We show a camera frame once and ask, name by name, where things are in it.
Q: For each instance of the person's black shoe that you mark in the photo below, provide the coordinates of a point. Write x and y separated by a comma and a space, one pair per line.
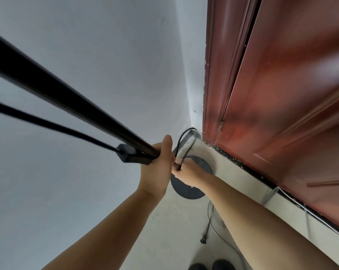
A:
198, 267
225, 265

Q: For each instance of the black floor lamp pole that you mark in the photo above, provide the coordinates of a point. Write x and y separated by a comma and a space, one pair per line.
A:
59, 91

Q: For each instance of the person's black left shoe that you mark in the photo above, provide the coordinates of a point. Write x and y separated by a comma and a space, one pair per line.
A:
198, 267

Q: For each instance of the red-brown wooden door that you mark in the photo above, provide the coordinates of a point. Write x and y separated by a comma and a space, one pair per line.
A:
293, 95

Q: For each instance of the person's left hand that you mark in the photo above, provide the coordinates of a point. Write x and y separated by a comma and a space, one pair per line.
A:
155, 174

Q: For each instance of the person's right forearm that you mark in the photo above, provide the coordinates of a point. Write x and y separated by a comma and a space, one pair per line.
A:
256, 230

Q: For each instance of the person's black right shoe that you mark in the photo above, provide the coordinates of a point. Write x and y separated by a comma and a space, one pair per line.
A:
225, 265

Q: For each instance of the black speckled door threshold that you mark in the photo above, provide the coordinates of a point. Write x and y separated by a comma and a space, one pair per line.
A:
242, 165

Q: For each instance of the person's right hand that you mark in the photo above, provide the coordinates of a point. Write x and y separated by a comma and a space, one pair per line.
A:
193, 174

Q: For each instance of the round black lamp base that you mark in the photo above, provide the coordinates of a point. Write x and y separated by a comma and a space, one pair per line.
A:
186, 192

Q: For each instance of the person's left forearm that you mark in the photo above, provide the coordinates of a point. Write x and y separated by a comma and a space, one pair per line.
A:
107, 236

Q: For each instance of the metal door hinge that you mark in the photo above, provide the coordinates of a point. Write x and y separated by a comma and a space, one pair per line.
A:
222, 126

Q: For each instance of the person's right fingers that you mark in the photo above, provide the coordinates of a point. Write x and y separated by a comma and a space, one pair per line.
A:
177, 169

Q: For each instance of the person's left thumb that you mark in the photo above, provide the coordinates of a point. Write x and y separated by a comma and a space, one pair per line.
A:
167, 147

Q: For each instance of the red-brown door frame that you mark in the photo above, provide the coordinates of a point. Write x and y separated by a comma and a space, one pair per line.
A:
217, 67

